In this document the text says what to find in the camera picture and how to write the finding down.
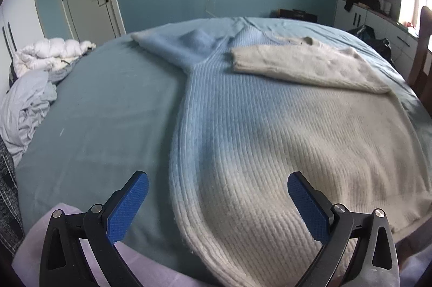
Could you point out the white puffy duvet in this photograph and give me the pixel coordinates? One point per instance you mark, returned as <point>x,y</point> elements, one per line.
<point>44,52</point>

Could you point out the black bedside box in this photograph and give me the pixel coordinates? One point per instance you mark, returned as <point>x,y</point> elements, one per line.
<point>297,16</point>

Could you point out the bed with teal sheet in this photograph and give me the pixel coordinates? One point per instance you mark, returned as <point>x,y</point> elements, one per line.
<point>101,111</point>

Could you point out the grey-blue crumpled quilt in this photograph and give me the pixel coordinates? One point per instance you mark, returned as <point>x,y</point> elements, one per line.
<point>23,111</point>

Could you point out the pink garment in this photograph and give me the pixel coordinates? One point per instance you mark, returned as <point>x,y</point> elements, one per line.
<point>30,260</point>

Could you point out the black bag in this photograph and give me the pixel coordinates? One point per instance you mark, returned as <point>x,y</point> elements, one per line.
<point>366,33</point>

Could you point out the white wardrobe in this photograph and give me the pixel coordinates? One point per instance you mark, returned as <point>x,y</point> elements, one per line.
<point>20,20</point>

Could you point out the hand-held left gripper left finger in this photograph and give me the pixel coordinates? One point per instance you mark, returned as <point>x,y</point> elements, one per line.
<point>130,206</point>

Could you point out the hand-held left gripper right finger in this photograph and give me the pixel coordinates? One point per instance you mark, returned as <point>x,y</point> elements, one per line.
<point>307,206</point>

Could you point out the black clothing on counter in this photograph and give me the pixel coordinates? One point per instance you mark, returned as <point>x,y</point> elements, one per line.
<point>366,1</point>

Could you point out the wooden chair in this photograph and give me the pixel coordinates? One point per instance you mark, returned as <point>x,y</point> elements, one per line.
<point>422,47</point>

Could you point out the dark plaid cloth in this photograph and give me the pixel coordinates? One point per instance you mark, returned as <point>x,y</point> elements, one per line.
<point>8,199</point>

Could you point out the white lower cabinet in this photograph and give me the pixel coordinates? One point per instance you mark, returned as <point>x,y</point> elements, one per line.
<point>388,27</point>

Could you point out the blue and white knit sweater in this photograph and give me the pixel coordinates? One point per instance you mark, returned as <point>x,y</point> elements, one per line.
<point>253,138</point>

